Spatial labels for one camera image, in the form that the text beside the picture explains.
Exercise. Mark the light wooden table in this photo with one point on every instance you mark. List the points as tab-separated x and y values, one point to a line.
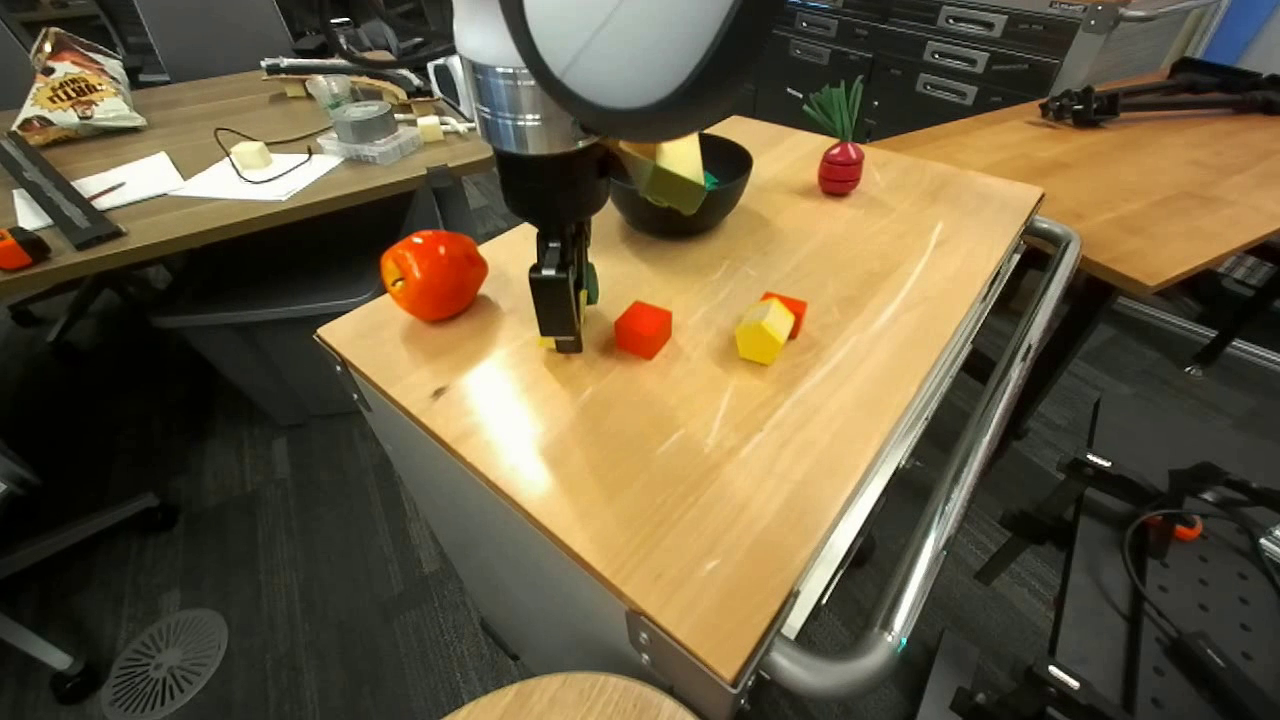
1173	200

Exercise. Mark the red toy radish green leaves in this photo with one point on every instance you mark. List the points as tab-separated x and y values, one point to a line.
840	165

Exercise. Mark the black metal stand frame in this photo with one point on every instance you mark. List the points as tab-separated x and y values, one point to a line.
1203	625

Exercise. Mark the red wooden cube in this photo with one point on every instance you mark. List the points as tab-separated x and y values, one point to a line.
642	328

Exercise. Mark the black drawer cabinet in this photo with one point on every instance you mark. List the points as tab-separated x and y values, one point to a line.
987	52

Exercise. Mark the white paper sheet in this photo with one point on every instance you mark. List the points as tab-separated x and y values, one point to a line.
266	179
122	187

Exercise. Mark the yellow wooden block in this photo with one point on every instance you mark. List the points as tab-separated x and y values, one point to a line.
761	339

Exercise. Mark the black office chair base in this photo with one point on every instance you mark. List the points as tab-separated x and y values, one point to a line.
55	535

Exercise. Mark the white power adapter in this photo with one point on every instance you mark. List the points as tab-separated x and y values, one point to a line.
249	155

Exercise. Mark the round wooden stool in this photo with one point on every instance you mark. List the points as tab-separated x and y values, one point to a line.
573	702

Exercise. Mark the brown wooden desk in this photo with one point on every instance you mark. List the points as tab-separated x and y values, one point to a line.
200	221

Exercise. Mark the black bowl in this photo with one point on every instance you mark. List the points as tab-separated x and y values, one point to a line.
720	206

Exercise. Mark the small orange object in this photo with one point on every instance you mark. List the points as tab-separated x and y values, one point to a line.
17	249

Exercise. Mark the grey metal tool cart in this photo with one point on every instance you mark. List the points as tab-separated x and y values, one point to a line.
505	563

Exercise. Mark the chips bag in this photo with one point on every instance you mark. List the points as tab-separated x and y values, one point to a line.
72	93

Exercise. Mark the curved white black device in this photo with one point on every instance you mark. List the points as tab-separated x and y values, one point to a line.
340	66

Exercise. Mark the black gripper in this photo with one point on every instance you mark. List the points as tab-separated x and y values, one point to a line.
552	193

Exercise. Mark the wrist camera with beige mount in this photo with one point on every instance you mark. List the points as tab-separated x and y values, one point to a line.
660	175

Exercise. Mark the black folded tripod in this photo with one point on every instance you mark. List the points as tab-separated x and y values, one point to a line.
1145	97

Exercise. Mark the grey tape roll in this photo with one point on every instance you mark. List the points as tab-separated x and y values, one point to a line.
360	130

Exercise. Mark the grey office chair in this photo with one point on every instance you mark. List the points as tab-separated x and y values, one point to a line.
215	34

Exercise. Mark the round grey floor disc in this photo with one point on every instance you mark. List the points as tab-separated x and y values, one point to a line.
162	666

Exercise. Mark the orange wooden block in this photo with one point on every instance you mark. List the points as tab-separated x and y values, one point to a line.
795	309

